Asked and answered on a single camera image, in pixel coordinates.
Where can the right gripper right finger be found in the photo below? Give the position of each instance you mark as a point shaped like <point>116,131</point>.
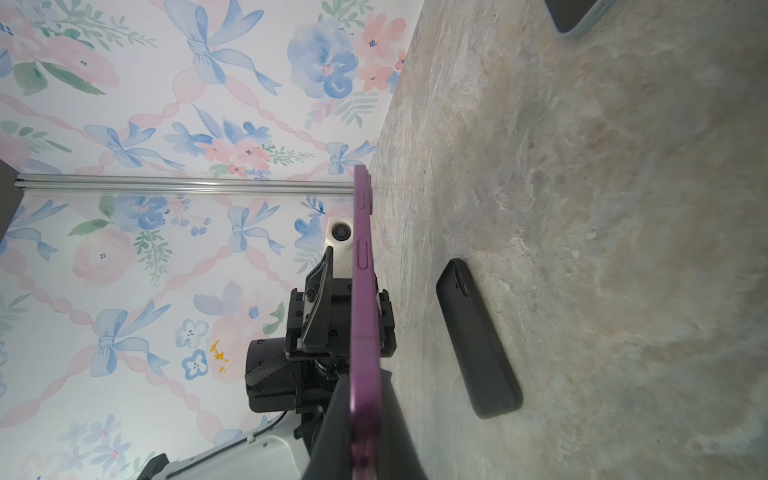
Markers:
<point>398,459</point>

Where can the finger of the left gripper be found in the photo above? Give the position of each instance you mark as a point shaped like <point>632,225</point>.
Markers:
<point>317,309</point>
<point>387,325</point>

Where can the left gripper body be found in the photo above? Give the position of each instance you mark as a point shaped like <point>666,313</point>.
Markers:
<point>339,338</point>

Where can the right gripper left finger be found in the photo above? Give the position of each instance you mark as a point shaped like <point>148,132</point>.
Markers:
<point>331,457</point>

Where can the phone with pink edge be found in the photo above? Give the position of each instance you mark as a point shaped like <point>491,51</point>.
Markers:
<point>365,378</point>

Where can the black phone case with camera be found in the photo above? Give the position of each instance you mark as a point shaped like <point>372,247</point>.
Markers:
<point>490,381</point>

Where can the light blue phone case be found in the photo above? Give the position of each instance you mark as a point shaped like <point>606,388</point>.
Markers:
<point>574,18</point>

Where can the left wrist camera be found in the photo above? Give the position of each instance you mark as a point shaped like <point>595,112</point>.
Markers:
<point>339,236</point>

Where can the left corner aluminium post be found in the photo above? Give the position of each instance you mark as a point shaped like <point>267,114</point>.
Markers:
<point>133,184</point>

